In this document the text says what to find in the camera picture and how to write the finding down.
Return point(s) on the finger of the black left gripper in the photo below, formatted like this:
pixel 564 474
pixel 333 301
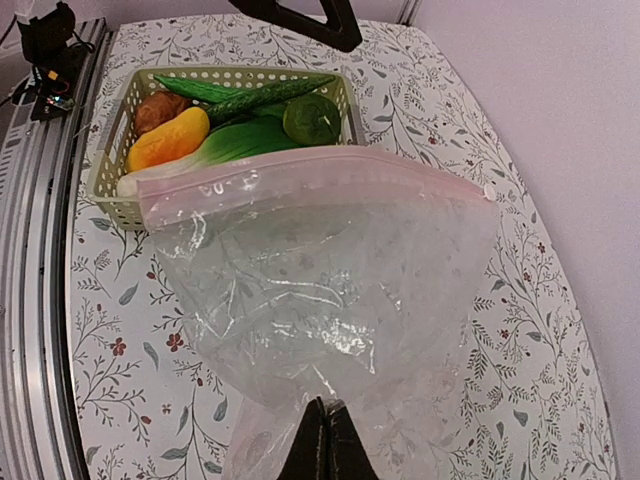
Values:
pixel 340 30

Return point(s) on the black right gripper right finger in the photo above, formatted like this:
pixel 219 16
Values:
pixel 346 456

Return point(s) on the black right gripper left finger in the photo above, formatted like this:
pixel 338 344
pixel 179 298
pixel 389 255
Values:
pixel 308 457

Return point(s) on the clear pink zip top bag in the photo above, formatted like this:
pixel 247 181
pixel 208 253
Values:
pixel 344 273

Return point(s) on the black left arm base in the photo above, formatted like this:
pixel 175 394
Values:
pixel 56 53

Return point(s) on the dark green round fruit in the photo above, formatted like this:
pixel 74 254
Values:
pixel 312 120

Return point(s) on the green bok choy toy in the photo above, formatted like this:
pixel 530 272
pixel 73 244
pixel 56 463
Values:
pixel 260 135

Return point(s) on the green bitter gourd toy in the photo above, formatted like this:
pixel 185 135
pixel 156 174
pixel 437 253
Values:
pixel 225 103

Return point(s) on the floral white table mat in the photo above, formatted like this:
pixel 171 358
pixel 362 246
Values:
pixel 532 405

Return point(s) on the orange yellow mango toy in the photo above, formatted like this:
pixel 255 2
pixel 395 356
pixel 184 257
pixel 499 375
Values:
pixel 170 141

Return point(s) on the brown bread roll toy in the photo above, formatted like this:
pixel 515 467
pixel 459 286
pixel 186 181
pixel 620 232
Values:
pixel 157 109

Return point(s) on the beige perforated plastic basket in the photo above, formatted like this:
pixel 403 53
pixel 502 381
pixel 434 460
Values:
pixel 108 163

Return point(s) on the aluminium front rail frame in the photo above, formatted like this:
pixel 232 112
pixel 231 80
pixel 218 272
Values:
pixel 40 167

